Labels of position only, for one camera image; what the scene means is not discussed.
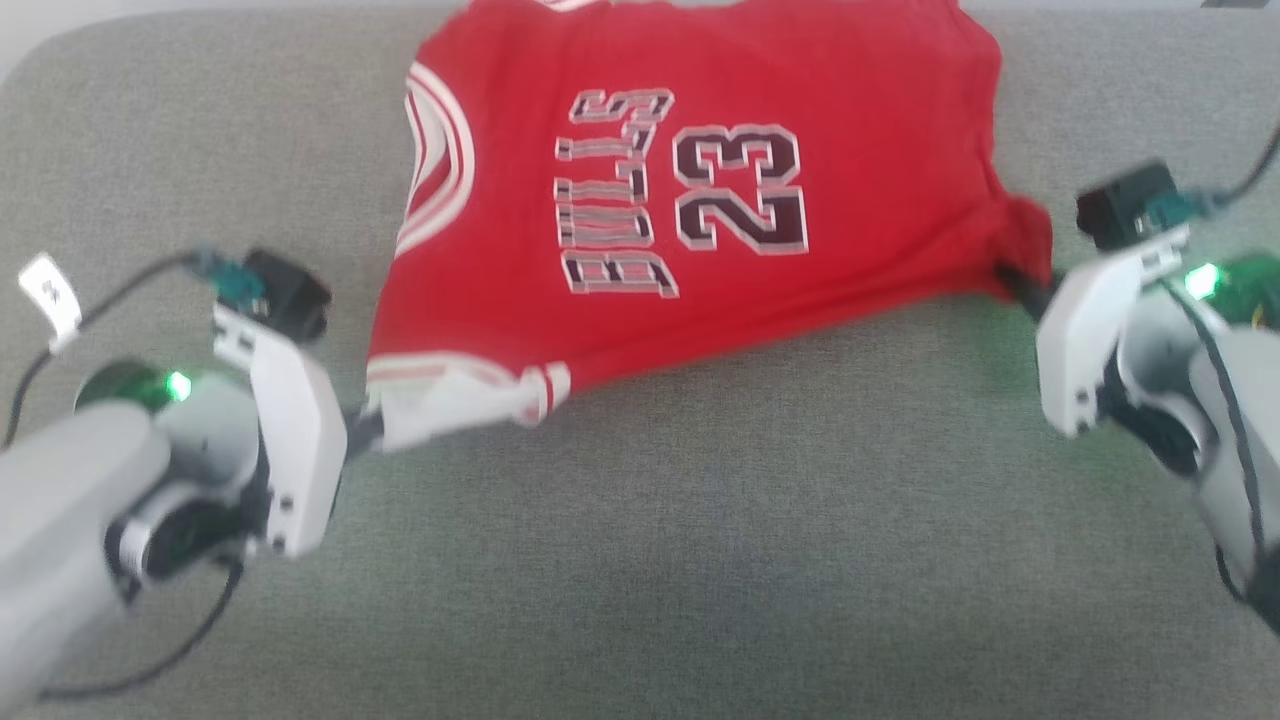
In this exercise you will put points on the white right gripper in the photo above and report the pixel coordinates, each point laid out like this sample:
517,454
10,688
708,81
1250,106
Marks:
1085,330

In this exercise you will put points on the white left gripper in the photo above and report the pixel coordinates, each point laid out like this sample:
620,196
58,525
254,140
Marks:
295,440

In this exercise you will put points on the red and white basketball jersey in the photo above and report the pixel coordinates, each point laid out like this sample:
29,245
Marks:
700,200

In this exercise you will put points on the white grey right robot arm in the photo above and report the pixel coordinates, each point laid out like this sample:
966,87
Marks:
1215,420

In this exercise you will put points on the grey fabric sofa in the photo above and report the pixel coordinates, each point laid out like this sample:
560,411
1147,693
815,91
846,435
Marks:
660,560

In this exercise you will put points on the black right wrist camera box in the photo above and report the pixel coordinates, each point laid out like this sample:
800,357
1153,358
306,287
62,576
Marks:
1125,205

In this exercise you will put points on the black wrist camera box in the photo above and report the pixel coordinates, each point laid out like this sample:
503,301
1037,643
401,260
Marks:
292,292
1125,205

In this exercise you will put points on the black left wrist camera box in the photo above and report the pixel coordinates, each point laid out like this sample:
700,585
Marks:
292,292

